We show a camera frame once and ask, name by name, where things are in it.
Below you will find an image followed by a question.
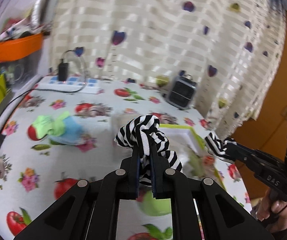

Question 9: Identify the black white striped sock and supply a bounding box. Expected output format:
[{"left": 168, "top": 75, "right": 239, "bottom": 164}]
[{"left": 113, "top": 114, "right": 184, "bottom": 186}]

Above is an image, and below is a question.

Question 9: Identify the clear plastic jar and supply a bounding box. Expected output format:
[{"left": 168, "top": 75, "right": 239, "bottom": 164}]
[{"left": 111, "top": 113, "right": 144, "bottom": 148}]

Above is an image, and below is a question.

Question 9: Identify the green microfiber cloth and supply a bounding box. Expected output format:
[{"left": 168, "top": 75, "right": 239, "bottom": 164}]
[{"left": 32, "top": 111, "right": 70, "bottom": 140}]

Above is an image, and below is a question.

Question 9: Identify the blue surgical mask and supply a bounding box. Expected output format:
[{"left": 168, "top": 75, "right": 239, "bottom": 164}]
[{"left": 48, "top": 116, "right": 86, "bottom": 146}]

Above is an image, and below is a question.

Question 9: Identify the person's right hand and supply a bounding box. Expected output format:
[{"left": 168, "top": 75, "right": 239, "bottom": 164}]
[{"left": 257, "top": 188, "right": 287, "bottom": 233}]

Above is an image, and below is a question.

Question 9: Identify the green jar lid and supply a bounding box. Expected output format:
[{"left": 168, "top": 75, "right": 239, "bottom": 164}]
[{"left": 136, "top": 190, "right": 171, "bottom": 217}]

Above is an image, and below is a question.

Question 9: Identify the yellow-green rimmed white box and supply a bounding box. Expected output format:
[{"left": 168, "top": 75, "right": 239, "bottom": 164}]
[{"left": 160, "top": 124, "right": 224, "bottom": 187}]

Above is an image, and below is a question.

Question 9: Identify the wooden cabinet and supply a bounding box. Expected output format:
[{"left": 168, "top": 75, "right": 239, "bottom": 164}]
[{"left": 231, "top": 10, "right": 287, "bottom": 205}]

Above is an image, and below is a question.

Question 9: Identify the grey portable fan heater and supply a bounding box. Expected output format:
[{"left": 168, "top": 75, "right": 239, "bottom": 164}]
[{"left": 165, "top": 75, "right": 197, "bottom": 110}]

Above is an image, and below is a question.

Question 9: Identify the fruit-print tablecloth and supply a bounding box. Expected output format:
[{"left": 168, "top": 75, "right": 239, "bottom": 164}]
[{"left": 0, "top": 81, "right": 251, "bottom": 239}]

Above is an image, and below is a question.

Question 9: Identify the white blue power strip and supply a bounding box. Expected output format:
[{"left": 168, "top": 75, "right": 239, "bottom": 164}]
[{"left": 37, "top": 76, "right": 101, "bottom": 94}]

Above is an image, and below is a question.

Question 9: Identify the cream heart-pattern curtain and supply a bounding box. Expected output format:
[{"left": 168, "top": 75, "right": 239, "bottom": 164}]
[{"left": 51, "top": 0, "right": 286, "bottom": 138}]

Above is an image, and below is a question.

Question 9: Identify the clear storage bin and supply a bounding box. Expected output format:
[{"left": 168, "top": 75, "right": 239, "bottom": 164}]
[{"left": 0, "top": 50, "right": 41, "bottom": 91}]

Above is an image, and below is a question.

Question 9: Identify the orange plastic tray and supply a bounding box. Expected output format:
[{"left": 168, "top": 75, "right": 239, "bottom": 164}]
[{"left": 0, "top": 34, "right": 43, "bottom": 62}]

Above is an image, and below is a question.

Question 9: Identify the black charger with cable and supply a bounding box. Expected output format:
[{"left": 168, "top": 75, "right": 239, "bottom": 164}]
[{"left": 0, "top": 47, "right": 85, "bottom": 117}]

